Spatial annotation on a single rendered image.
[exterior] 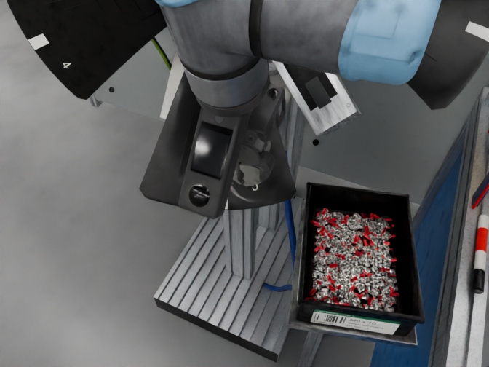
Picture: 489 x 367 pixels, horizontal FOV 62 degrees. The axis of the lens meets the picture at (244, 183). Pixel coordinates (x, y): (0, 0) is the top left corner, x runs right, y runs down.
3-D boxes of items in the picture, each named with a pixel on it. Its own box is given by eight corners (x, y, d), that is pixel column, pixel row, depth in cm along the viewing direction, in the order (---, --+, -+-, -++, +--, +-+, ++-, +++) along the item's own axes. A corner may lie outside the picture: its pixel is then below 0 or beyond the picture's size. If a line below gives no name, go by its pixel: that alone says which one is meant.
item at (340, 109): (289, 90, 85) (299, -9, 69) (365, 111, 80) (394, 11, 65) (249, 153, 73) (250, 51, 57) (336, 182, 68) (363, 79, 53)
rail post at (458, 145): (382, 275, 155) (468, 114, 95) (393, 279, 154) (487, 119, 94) (380, 284, 152) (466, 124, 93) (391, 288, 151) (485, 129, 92)
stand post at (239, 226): (232, 271, 156) (223, 61, 86) (254, 280, 153) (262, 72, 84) (227, 281, 153) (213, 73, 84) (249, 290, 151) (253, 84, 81)
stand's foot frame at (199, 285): (232, 186, 183) (232, 173, 177) (332, 221, 171) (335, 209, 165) (156, 306, 147) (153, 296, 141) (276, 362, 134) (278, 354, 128)
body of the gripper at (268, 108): (288, 117, 51) (285, 48, 40) (261, 176, 48) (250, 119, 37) (232, 100, 53) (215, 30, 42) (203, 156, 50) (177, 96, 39)
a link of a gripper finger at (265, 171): (276, 176, 52) (273, 141, 44) (272, 186, 52) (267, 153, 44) (243, 164, 54) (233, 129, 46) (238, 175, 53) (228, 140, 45)
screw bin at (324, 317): (302, 206, 74) (306, 180, 69) (397, 218, 73) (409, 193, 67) (292, 322, 60) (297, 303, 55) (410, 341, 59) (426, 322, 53)
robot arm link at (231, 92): (244, 91, 33) (156, 66, 35) (249, 122, 37) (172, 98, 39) (279, 23, 35) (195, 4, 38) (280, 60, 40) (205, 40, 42)
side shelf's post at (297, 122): (285, 193, 181) (308, 9, 117) (294, 196, 180) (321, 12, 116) (281, 199, 178) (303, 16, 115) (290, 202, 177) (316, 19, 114)
